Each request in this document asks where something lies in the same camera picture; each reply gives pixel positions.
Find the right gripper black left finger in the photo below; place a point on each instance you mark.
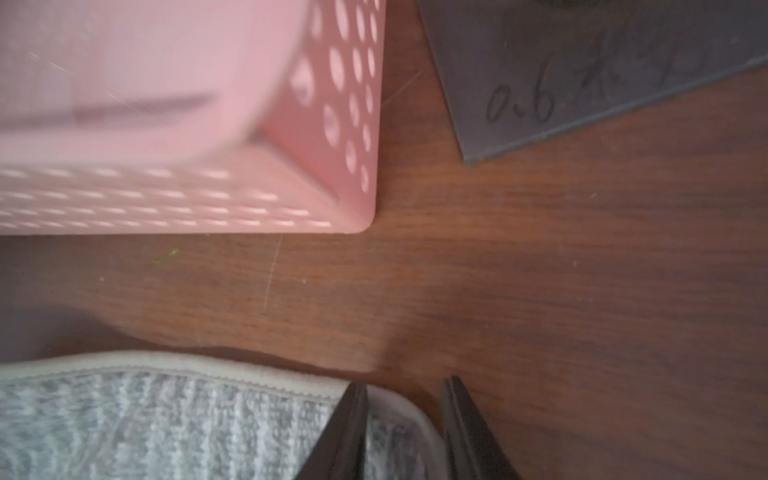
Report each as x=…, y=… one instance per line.
x=339, y=453

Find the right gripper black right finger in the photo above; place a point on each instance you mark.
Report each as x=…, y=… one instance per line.
x=472, y=451

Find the grey striped square dishcloth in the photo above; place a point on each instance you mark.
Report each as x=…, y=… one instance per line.
x=158, y=415

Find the pink plastic basket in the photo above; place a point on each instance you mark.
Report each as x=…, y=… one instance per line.
x=190, y=117

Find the grey tree base plate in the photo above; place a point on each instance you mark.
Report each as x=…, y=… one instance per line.
x=514, y=73

